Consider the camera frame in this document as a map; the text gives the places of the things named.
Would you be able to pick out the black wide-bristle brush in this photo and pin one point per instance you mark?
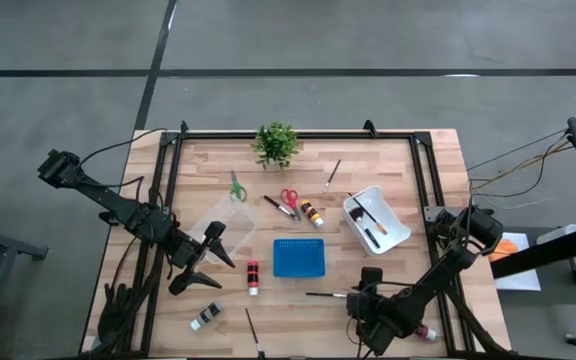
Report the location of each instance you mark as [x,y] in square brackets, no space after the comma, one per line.
[356,214]

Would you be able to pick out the white paper sheet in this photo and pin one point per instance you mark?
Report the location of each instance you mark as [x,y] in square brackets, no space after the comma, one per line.
[523,282]

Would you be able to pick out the orange paint bottle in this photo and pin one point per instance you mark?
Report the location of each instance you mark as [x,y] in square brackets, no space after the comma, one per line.
[253,277]

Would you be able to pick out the blue plastic basket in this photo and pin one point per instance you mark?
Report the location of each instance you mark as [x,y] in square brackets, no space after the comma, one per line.
[298,257]

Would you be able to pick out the long thin black paintbrush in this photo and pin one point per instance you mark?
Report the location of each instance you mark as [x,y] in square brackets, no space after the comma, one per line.
[323,294]

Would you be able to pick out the black diagonal beam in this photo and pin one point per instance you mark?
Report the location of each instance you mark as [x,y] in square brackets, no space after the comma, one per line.
[543,255]

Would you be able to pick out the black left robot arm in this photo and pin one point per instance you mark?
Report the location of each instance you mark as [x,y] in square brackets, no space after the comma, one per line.
[118,202]

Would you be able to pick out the clear plastic container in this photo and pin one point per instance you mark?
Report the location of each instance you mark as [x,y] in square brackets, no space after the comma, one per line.
[240,225]

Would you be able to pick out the slim dark paintbrush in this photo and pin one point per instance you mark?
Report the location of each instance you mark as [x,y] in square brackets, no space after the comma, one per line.
[333,175]

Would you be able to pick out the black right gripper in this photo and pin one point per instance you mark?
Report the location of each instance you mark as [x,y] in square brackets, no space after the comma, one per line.
[383,320]

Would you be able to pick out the orange cloth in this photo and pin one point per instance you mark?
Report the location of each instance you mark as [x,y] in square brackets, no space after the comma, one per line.
[503,248]

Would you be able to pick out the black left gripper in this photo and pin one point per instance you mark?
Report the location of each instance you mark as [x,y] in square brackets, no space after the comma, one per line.
[187,254]

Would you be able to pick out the small green potted plant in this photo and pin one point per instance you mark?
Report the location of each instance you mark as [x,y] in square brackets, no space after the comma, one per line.
[275,145]

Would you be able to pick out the dark red paint bottle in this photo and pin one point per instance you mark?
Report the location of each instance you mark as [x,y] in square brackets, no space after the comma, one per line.
[428,333]

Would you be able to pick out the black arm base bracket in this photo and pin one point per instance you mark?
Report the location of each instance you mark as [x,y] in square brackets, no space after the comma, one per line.
[105,218]

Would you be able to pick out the yellow paint bottle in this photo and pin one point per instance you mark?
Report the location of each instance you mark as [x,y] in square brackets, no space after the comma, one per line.
[311,212]

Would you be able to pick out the white plastic bin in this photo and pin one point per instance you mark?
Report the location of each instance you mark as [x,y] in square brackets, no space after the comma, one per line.
[385,207]

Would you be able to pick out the black aluminium table frame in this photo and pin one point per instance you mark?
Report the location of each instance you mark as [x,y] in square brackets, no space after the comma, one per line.
[298,135]

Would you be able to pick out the light grey cylinder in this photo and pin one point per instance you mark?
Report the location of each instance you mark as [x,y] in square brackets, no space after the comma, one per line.
[558,232]

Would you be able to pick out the grey black paint bottle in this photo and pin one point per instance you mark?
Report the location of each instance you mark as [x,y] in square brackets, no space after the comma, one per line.
[207,315]

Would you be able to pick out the dark grey side table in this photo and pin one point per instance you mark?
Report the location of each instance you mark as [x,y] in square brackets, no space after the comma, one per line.
[18,246]

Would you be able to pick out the black brush with silver ferrule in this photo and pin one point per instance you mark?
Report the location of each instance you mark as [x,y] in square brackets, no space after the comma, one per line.
[274,203]

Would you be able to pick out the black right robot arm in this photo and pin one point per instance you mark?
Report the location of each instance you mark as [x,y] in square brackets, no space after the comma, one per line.
[438,275]

